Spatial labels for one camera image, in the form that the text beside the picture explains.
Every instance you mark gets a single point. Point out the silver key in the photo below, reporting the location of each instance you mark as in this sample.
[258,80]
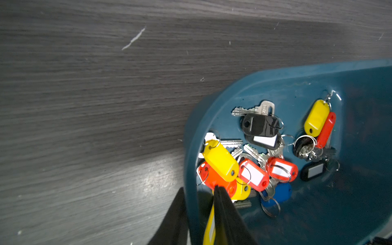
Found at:
[265,108]

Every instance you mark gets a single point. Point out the orange red key tag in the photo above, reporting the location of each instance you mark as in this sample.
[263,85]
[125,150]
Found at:
[211,179]

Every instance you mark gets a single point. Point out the teal plastic storage box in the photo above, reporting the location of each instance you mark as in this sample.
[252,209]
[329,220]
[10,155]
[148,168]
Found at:
[346,207]

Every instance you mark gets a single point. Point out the blue key tag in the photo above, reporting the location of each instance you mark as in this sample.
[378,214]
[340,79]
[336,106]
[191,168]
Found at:
[283,194]

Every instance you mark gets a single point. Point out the red key tag white label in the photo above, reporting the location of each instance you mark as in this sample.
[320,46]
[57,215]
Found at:
[253,175]

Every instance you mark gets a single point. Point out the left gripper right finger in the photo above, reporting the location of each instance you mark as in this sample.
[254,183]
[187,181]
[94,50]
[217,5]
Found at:
[230,228]

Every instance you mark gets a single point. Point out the yellow tag far side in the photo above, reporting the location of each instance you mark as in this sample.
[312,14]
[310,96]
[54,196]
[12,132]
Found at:
[316,118]

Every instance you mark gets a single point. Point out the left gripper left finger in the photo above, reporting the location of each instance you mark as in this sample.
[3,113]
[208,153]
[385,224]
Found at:
[174,227]

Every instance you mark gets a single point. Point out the black key fob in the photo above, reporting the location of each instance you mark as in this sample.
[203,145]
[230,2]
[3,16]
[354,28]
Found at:
[260,125]

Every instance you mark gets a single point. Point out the long yellow key tag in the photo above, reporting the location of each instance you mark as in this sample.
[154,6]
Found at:
[210,233]

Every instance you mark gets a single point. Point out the black key tag white label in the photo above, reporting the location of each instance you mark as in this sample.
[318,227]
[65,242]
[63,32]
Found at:
[312,170]

